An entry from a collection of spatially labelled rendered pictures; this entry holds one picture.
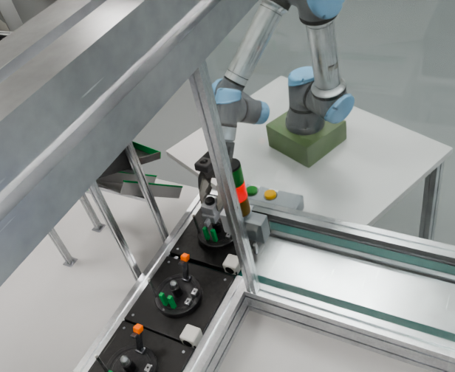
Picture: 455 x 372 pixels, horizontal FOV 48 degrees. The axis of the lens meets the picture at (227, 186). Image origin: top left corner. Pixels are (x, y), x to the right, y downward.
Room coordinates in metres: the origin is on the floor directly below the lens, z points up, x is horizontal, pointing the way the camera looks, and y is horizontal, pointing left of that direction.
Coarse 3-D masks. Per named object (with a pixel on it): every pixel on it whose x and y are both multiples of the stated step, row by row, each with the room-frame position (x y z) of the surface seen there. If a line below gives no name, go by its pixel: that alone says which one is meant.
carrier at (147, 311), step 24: (168, 264) 1.04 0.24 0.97; (192, 264) 1.01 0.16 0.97; (168, 288) 0.93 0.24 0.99; (192, 288) 0.91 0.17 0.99; (216, 288) 0.90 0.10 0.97; (144, 312) 0.88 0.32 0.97; (168, 312) 0.85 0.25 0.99; (192, 312) 0.84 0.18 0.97; (168, 336) 0.79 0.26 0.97; (192, 336) 0.76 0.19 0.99
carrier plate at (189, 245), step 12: (192, 228) 1.16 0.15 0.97; (180, 240) 1.12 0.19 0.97; (192, 240) 1.11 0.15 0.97; (180, 252) 1.07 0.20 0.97; (192, 252) 1.06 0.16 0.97; (204, 252) 1.05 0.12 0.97; (216, 252) 1.03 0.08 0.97; (228, 252) 1.02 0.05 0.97; (204, 264) 1.01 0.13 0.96; (216, 264) 0.99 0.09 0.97
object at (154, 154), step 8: (136, 144) 1.37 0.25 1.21; (136, 152) 1.33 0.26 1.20; (144, 152) 1.33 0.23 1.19; (152, 152) 1.31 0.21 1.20; (160, 152) 1.29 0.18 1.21; (120, 160) 1.19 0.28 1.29; (128, 160) 1.21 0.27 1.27; (144, 160) 1.24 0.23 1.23; (152, 160) 1.26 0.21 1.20; (112, 168) 1.17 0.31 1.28; (120, 168) 1.19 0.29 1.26; (128, 168) 1.20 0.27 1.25
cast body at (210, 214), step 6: (210, 198) 1.12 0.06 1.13; (204, 204) 1.11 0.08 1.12; (210, 204) 1.10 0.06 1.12; (204, 210) 1.10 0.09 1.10; (210, 210) 1.08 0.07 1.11; (216, 210) 1.09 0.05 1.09; (204, 216) 1.09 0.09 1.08; (210, 216) 1.08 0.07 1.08; (216, 216) 1.08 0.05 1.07; (204, 222) 1.07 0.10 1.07; (210, 222) 1.08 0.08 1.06
